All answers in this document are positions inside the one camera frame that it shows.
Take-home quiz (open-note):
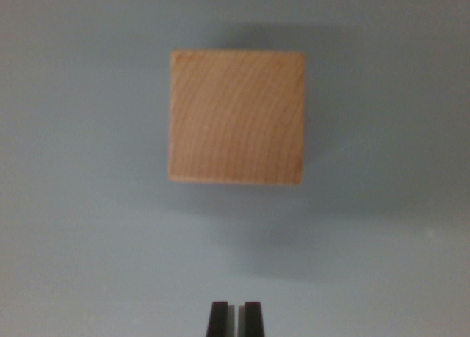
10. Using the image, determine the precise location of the grey plastic bin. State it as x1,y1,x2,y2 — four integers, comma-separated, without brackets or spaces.
0,0,470,337

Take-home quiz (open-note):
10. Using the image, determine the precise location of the wooden cube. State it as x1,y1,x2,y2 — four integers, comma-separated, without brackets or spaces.
167,48,306,186

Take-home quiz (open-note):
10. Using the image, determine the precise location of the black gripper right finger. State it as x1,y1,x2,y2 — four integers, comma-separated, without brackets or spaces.
237,301,267,337

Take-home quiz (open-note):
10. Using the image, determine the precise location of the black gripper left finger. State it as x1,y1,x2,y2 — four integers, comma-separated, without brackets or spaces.
206,301,236,337

